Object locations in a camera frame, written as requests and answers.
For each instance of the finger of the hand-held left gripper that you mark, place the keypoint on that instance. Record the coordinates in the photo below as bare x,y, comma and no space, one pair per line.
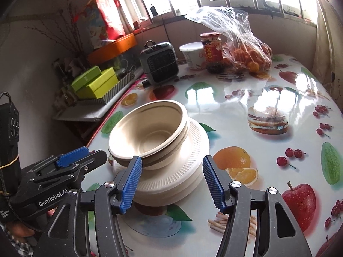
72,156
91,163

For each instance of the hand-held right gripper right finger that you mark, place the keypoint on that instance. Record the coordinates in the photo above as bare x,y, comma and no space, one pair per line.
213,184

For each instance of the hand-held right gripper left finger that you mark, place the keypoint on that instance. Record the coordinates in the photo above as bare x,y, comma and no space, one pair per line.
131,184

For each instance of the white ribbed paper plate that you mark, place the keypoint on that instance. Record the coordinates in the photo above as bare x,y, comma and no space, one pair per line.
174,190
160,197
187,160

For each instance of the person's left hand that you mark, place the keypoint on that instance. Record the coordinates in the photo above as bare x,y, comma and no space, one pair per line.
18,230

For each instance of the lime green box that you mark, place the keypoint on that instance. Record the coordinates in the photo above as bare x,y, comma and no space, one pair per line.
103,85

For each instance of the dark green flat box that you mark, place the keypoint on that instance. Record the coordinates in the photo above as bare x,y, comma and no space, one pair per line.
85,79

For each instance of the grey zigzag striped box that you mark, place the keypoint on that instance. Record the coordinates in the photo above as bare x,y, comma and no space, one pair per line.
118,88

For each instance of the fruit print glossy tablecloth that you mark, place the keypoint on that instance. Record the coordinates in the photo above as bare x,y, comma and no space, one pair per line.
241,99

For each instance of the orange tray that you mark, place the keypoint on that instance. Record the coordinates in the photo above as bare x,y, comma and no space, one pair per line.
112,49

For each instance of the grey portable fan heater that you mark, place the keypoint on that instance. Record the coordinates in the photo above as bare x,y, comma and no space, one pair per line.
160,64

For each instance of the dried twig branches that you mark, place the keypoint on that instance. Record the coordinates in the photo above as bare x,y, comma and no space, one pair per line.
59,32

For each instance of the white plastic tub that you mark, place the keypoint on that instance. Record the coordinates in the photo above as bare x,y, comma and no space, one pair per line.
191,56

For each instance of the red label glass jar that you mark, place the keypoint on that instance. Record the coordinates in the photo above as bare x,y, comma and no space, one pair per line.
213,53

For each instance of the pile of oranges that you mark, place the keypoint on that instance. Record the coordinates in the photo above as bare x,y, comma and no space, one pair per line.
252,59

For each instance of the clear plastic bag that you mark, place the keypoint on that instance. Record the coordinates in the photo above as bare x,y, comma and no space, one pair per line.
230,24

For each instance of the small black bottle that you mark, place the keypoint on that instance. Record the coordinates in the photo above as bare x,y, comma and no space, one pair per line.
153,10

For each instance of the patterned cream curtain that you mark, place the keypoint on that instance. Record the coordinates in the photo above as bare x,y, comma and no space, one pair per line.
329,45

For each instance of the black window latch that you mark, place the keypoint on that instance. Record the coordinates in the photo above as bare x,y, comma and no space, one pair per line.
264,4

